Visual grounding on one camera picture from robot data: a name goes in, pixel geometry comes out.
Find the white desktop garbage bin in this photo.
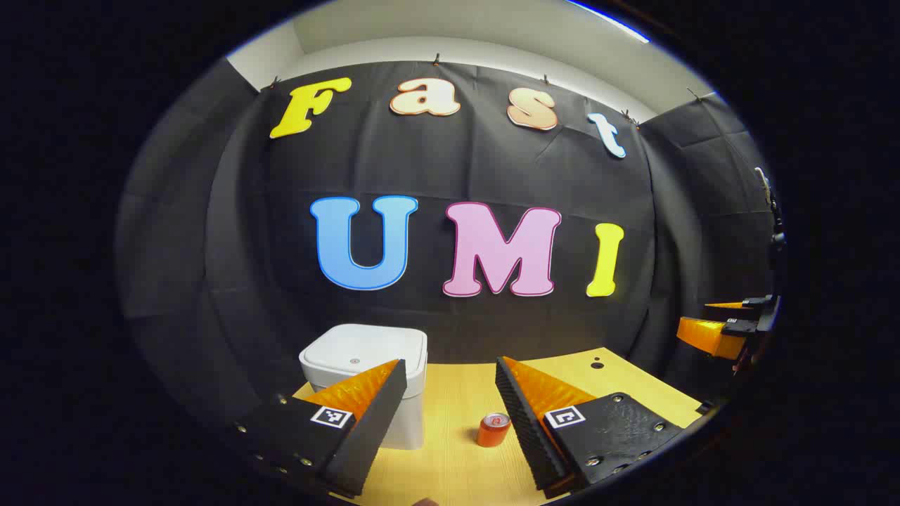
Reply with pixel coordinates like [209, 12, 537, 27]
[299, 323, 428, 451]

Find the wooden desktop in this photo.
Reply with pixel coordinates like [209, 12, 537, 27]
[292, 346, 704, 505]

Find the red pop can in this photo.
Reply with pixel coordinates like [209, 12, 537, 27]
[477, 412, 512, 448]

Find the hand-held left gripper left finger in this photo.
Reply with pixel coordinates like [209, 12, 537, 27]
[236, 358, 409, 500]

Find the black backdrop cloth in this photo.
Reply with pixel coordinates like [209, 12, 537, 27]
[116, 60, 781, 422]

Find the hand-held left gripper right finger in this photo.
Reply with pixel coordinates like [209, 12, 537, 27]
[494, 356, 686, 501]

